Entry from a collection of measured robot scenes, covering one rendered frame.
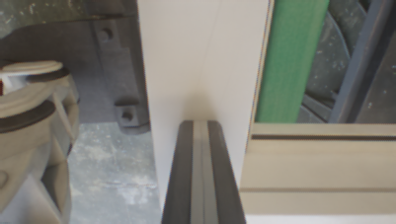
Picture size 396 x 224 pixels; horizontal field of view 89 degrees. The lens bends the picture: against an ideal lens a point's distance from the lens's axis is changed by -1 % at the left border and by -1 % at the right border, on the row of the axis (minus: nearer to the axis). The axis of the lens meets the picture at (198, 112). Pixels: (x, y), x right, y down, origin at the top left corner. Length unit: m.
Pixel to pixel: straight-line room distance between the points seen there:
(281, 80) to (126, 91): 0.82
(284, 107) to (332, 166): 0.06
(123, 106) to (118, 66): 0.17
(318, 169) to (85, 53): 0.91
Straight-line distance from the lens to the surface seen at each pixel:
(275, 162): 0.17
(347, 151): 0.21
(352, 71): 0.61
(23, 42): 1.10
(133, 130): 1.02
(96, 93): 1.02
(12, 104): 0.57
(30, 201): 0.42
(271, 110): 0.17
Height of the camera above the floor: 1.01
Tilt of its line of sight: 62 degrees down
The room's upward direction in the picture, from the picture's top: 180 degrees clockwise
